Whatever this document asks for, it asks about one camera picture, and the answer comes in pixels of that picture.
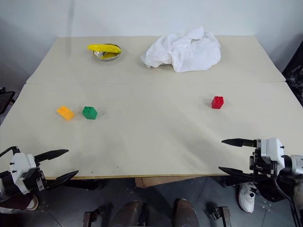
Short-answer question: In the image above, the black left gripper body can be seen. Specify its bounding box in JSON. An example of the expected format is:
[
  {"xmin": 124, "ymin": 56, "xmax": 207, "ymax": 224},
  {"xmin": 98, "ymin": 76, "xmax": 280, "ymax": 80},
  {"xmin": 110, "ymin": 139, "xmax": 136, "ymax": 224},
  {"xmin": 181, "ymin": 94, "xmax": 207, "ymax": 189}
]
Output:
[{"xmin": 22, "ymin": 155, "xmax": 49, "ymax": 193}]

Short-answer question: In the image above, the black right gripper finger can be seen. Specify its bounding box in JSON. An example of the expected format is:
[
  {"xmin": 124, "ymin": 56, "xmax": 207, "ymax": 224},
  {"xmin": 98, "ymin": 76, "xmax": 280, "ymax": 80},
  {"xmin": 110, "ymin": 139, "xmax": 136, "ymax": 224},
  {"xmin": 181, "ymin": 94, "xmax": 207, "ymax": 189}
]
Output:
[
  {"xmin": 222, "ymin": 138, "xmax": 258, "ymax": 148},
  {"xmin": 218, "ymin": 166, "xmax": 258, "ymax": 184}
]

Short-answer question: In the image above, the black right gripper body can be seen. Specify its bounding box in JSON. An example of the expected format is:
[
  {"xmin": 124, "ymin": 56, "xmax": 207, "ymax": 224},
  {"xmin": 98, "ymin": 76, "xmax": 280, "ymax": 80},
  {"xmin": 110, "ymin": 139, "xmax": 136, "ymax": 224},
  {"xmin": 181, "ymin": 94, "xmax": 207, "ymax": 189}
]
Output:
[{"xmin": 250, "ymin": 140, "xmax": 279, "ymax": 178}]

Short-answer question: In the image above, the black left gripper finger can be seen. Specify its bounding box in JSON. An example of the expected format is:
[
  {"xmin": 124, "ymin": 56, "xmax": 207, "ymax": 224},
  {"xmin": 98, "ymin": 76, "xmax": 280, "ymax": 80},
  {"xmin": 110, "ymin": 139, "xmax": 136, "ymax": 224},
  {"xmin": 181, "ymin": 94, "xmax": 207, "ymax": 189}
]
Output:
[
  {"xmin": 35, "ymin": 149, "xmax": 70, "ymax": 164},
  {"xmin": 45, "ymin": 170, "xmax": 79, "ymax": 190}
]

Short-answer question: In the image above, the white sneaker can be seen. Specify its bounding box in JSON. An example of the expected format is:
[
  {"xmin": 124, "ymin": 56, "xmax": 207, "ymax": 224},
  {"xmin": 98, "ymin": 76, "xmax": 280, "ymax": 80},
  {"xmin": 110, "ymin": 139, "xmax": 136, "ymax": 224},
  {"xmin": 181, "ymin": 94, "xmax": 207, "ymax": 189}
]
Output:
[{"xmin": 238, "ymin": 182, "xmax": 257, "ymax": 213}]

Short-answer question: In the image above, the dark red shoe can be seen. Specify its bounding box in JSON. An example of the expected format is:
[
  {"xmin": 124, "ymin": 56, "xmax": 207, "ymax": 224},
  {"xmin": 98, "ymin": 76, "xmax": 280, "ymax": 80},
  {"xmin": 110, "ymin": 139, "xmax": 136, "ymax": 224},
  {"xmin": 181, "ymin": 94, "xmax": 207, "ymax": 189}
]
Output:
[{"xmin": 0, "ymin": 192, "xmax": 40, "ymax": 211}]

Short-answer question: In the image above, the orange toy brick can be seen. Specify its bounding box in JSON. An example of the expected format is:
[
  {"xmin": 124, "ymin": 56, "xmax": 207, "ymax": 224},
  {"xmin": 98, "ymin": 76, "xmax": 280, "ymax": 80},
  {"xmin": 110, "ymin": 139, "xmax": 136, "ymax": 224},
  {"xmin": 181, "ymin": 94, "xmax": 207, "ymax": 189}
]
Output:
[{"xmin": 56, "ymin": 105, "xmax": 75, "ymax": 122}]

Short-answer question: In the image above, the red toy brick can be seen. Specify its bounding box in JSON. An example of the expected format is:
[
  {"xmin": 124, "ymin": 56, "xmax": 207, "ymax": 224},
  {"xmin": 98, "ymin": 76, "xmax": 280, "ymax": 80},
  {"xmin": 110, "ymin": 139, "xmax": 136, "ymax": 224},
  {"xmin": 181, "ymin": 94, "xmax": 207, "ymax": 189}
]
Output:
[{"xmin": 211, "ymin": 96, "xmax": 224, "ymax": 110}]

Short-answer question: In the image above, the green toy brick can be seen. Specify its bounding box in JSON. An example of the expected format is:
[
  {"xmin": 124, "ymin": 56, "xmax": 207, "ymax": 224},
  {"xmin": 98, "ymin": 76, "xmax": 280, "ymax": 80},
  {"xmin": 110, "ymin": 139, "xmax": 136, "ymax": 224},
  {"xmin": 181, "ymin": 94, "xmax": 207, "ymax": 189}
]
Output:
[{"xmin": 82, "ymin": 106, "xmax": 98, "ymax": 120}]

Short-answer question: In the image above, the brown rounded shape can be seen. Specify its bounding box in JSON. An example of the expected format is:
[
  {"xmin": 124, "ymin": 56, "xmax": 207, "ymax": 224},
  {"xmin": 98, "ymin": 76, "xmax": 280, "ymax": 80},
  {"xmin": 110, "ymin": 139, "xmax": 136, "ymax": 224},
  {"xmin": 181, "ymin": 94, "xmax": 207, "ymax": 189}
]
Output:
[
  {"xmin": 113, "ymin": 200, "xmax": 150, "ymax": 227},
  {"xmin": 172, "ymin": 198, "xmax": 200, "ymax": 227}
]

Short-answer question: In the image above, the black stand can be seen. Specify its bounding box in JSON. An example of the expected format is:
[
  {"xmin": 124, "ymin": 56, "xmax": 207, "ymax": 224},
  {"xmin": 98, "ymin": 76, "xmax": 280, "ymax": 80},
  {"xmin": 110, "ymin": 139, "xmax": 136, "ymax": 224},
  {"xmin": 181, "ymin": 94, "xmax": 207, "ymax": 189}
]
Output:
[{"xmin": 0, "ymin": 87, "xmax": 16, "ymax": 114}]

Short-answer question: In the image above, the dark plaid fabric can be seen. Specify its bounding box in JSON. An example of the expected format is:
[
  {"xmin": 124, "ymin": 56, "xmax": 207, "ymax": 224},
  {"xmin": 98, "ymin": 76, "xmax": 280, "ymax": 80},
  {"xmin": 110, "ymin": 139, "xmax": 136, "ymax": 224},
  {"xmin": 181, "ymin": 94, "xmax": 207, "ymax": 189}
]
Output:
[{"xmin": 281, "ymin": 41, "xmax": 303, "ymax": 107}]

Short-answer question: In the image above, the crumpled white cloth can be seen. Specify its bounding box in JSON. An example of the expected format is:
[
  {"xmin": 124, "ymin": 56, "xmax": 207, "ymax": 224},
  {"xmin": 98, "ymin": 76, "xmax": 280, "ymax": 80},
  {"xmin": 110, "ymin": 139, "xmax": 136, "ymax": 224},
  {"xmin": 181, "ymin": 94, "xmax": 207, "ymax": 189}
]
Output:
[{"xmin": 140, "ymin": 25, "xmax": 222, "ymax": 73}]

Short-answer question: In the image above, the silver metal bowl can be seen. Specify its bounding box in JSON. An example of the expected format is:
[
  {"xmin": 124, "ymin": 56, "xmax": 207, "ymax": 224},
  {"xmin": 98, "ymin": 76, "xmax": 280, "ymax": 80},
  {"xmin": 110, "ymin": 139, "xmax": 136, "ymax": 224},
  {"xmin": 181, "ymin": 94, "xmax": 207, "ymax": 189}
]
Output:
[{"xmin": 92, "ymin": 43, "xmax": 123, "ymax": 62}]

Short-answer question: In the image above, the yellow banana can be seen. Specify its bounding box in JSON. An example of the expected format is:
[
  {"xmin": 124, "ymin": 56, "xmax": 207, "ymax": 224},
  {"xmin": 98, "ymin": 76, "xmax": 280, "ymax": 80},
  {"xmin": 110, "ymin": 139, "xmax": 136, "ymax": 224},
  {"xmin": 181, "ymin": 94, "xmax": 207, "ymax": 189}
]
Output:
[{"xmin": 87, "ymin": 44, "xmax": 122, "ymax": 54}]

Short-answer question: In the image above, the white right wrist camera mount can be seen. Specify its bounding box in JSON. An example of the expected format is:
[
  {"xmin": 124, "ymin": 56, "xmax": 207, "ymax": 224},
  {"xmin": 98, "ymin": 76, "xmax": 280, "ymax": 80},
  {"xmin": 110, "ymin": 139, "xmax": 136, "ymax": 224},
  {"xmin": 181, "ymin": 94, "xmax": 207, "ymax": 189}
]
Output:
[{"xmin": 257, "ymin": 137, "xmax": 285, "ymax": 167}]

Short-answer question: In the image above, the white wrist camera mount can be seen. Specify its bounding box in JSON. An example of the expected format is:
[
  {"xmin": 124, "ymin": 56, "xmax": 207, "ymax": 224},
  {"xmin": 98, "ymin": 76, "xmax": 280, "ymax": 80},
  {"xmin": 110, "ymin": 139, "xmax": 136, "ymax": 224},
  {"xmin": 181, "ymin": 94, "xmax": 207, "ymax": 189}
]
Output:
[
  {"xmin": 9, "ymin": 152, "xmax": 36, "ymax": 195},
  {"xmin": 257, "ymin": 137, "xmax": 285, "ymax": 167}
]

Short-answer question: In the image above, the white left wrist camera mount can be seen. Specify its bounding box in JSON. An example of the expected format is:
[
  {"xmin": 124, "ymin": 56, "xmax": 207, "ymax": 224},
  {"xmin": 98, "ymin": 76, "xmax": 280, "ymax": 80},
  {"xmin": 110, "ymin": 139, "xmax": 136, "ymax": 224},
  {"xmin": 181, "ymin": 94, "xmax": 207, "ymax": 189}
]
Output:
[{"xmin": 9, "ymin": 152, "xmax": 36, "ymax": 195}]

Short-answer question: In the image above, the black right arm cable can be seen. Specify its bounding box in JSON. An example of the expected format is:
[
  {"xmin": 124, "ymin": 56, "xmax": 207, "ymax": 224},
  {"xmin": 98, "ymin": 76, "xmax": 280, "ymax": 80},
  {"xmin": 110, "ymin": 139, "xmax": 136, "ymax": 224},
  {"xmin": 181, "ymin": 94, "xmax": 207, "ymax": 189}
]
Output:
[{"xmin": 273, "ymin": 177, "xmax": 299, "ymax": 227}]

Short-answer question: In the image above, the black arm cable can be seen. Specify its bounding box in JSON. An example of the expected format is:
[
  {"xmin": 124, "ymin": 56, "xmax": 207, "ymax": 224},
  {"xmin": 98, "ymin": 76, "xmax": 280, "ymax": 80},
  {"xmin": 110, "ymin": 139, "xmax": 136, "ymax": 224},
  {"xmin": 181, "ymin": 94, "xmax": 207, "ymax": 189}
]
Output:
[
  {"xmin": 0, "ymin": 146, "xmax": 20, "ymax": 158},
  {"xmin": 273, "ymin": 177, "xmax": 299, "ymax": 227}
]

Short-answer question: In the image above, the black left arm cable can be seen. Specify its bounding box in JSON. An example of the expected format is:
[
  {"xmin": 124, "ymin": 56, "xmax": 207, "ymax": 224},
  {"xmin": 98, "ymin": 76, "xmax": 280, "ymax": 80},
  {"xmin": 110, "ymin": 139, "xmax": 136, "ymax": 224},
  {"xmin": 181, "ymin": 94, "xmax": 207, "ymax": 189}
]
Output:
[{"xmin": 0, "ymin": 146, "xmax": 20, "ymax": 158}]

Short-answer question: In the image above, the dark metal frame piece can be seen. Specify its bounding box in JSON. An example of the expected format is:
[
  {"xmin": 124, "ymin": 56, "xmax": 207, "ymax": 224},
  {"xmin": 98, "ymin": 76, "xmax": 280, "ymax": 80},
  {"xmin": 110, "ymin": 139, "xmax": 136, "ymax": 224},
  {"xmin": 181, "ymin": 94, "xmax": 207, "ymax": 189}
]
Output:
[
  {"xmin": 205, "ymin": 202, "xmax": 232, "ymax": 227},
  {"xmin": 82, "ymin": 204, "xmax": 113, "ymax": 227}
]

